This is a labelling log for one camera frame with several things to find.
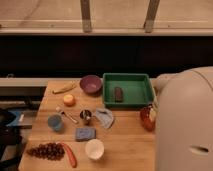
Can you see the brown block in tray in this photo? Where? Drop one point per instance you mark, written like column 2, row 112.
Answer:
column 118, row 93

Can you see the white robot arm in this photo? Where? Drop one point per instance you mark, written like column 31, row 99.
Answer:
column 184, row 122

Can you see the purple bowl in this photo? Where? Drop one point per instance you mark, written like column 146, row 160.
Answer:
column 91, row 84

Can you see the red bowl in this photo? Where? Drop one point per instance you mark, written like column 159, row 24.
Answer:
column 145, row 121

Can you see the grey blue cloth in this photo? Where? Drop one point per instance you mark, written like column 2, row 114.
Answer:
column 105, row 116

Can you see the small metal cup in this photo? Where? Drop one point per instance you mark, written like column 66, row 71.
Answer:
column 86, row 116

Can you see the blue cup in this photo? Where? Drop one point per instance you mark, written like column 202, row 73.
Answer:
column 55, row 123

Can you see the metal spoon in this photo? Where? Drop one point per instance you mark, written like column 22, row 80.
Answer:
column 62, row 112

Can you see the small orange yellow cup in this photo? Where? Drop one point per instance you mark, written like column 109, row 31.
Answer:
column 69, row 100

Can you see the green plastic tray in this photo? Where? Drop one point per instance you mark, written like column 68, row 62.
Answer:
column 137, row 90

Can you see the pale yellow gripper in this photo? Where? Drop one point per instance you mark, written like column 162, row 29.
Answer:
column 152, row 115

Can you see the blue sponge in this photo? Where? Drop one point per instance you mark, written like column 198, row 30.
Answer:
column 84, row 134

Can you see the bunch of dark grapes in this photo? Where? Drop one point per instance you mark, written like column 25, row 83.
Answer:
column 49, row 151

